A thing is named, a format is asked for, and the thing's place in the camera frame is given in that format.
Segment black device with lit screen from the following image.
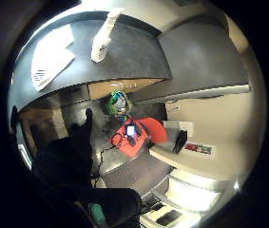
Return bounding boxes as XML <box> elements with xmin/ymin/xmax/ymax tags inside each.
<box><xmin>124</xmin><ymin>123</ymin><xmax>139</xmax><ymax>139</ymax></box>

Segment the person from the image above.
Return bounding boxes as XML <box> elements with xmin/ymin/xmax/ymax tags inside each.
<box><xmin>100</xmin><ymin>90</ymin><xmax>170</xmax><ymax>160</ymax></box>

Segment white ceiling vent panel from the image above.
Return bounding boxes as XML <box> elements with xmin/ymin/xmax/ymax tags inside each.
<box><xmin>29</xmin><ymin>24</ymin><xmax>77</xmax><ymax>93</ymax></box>

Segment black pouch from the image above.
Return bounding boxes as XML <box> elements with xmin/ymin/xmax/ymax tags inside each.
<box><xmin>172</xmin><ymin>129</ymin><xmax>189</xmax><ymax>155</ymax></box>

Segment white card with red-green print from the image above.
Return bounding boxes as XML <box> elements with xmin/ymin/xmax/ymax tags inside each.
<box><xmin>184</xmin><ymin>142</ymin><xmax>217</xmax><ymax>160</ymax></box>

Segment white drawer cabinet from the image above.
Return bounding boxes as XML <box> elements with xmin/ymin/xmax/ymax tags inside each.
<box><xmin>140</xmin><ymin>169</ymin><xmax>233</xmax><ymax>228</ymax></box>

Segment black cable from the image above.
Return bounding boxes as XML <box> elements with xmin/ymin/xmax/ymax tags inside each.
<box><xmin>90</xmin><ymin>131</ymin><xmax>125</xmax><ymax>188</ymax></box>

